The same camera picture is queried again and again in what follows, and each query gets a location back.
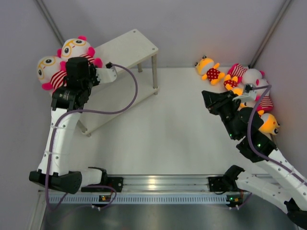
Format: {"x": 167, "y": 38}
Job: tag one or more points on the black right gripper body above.
{"x": 227, "y": 109}

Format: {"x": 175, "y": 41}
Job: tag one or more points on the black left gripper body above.
{"x": 92, "y": 78}

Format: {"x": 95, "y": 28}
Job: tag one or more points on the yellow plush middle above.
{"x": 231, "y": 84}

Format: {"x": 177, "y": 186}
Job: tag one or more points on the yellow plush back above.
{"x": 208, "y": 70}

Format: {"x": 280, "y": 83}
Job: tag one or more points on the yellow plush front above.
{"x": 270, "y": 124}

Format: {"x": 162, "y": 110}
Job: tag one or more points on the right corner metal profile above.
{"x": 273, "y": 27}

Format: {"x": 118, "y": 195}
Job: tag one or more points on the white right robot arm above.
{"x": 290, "y": 194}

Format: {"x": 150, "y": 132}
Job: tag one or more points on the grey slotted cable duct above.
{"x": 140, "y": 199}

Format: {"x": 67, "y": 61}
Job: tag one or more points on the yellow plush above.
{"x": 208, "y": 70}
{"x": 231, "y": 84}
{"x": 270, "y": 124}

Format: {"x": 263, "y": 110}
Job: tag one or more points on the white two-tier shelf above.
{"x": 136, "y": 59}

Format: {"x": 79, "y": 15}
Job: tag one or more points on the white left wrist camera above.
{"x": 108, "y": 74}

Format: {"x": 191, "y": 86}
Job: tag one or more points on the pink panda plush face-down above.
{"x": 245, "y": 75}

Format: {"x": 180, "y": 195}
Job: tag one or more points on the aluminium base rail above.
{"x": 168, "y": 183}

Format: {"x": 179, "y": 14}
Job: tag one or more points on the left corner metal profile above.
{"x": 43, "y": 9}

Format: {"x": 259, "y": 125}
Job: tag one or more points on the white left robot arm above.
{"x": 66, "y": 107}

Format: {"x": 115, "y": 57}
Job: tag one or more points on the corner metal profile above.
{"x": 43, "y": 9}
{"x": 273, "y": 27}

